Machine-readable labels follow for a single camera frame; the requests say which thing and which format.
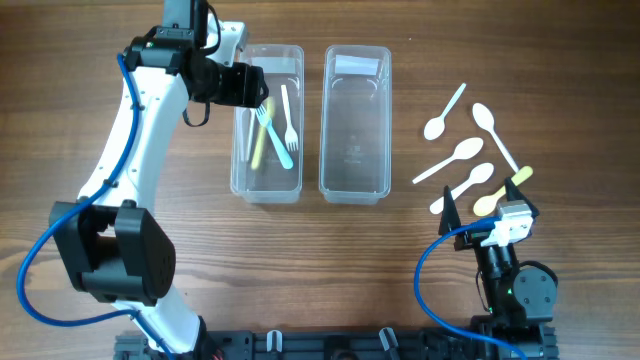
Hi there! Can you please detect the left blue cable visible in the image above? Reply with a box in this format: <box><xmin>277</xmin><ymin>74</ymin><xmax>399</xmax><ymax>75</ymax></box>
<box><xmin>15</xmin><ymin>52</ymin><xmax>174</xmax><ymax>360</ymax></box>

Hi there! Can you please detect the right blue cable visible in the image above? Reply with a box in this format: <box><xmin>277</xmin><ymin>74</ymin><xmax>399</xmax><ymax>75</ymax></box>
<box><xmin>413</xmin><ymin>215</ymin><xmax>529</xmax><ymax>360</ymax></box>

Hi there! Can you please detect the blue cable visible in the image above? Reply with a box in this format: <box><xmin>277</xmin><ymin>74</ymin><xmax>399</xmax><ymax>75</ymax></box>
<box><xmin>413</xmin><ymin>215</ymin><xmax>529</xmax><ymax>360</ymax></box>
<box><xmin>15</xmin><ymin>52</ymin><xmax>174</xmax><ymax>360</ymax></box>

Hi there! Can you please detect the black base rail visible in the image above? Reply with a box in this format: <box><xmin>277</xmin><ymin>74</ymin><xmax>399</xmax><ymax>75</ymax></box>
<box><xmin>113</xmin><ymin>327</ymin><xmax>557</xmax><ymax>360</ymax></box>

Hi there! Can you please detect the white plastic spoon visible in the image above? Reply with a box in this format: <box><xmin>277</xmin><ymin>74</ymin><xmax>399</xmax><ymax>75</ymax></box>
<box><xmin>429</xmin><ymin>162</ymin><xmax>495</xmax><ymax>214</ymax></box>

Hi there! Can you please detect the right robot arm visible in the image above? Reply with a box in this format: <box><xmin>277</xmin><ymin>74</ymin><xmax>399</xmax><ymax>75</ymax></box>
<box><xmin>454</xmin><ymin>179</ymin><xmax>559</xmax><ymax>359</ymax></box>

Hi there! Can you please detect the light blue plastic fork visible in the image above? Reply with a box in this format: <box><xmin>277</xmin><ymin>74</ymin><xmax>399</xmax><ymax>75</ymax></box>
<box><xmin>256</xmin><ymin>101</ymin><xmax>294</xmax><ymax>170</ymax></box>

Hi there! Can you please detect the white spoon thin handle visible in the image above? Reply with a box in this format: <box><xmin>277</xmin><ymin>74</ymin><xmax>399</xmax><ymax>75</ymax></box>
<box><xmin>423</xmin><ymin>83</ymin><xmax>467</xmax><ymax>141</ymax></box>

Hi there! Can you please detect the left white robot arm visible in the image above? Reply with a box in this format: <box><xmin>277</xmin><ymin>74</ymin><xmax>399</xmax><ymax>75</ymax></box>
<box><xmin>50</xmin><ymin>1</ymin><xmax>269</xmax><ymax>359</ymax></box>

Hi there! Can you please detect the left clear plastic container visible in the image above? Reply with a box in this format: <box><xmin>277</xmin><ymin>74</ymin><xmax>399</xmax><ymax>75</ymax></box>
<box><xmin>230</xmin><ymin>44</ymin><xmax>305</xmax><ymax>204</ymax></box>

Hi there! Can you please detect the clear plastic container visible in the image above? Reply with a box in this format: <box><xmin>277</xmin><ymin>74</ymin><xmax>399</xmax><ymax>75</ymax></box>
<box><xmin>230</xmin><ymin>44</ymin><xmax>305</xmax><ymax>204</ymax></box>
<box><xmin>318</xmin><ymin>45</ymin><xmax>392</xmax><ymax>205</ymax></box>

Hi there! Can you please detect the yellow plastic spoon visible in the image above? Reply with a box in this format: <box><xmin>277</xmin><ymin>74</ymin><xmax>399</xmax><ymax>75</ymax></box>
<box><xmin>473</xmin><ymin>166</ymin><xmax>533</xmax><ymax>217</ymax></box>

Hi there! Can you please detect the white spoon long handle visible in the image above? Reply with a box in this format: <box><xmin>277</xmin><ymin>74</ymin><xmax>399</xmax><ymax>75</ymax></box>
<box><xmin>472</xmin><ymin>103</ymin><xmax>520</xmax><ymax>172</ymax></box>

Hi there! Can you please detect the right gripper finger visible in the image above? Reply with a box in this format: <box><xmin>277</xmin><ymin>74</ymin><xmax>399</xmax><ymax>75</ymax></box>
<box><xmin>504</xmin><ymin>178</ymin><xmax>540</xmax><ymax>218</ymax></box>
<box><xmin>438</xmin><ymin>186</ymin><xmax>461</xmax><ymax>235</ymax></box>

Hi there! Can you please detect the small white plastic fork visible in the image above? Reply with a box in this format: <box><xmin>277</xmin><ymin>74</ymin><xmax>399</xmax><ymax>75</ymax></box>
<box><xmin>281</xmin><ymin>85</ymin><xmax>299</xmax><ymax>152</ymax></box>

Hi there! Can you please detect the yellow plastic fork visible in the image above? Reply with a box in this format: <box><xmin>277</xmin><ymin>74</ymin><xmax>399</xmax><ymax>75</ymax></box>
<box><xmin>251</xmin><ymin>97</ymin><xmax>275</xmax><ymax>171</ymax></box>

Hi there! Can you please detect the cream white spoon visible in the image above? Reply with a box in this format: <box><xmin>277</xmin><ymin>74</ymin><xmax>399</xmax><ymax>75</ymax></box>
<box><xmin>412</xmin><ymin>137</ymin><xmax>484</xmax><ymax>184</ymax></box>

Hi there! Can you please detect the right clear plastic container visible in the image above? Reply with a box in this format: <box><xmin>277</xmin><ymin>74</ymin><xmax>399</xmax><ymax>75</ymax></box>
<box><xmin>318</xmin><ymin>45</ymin><xmax>392</xmax><ymax>205</ymax></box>

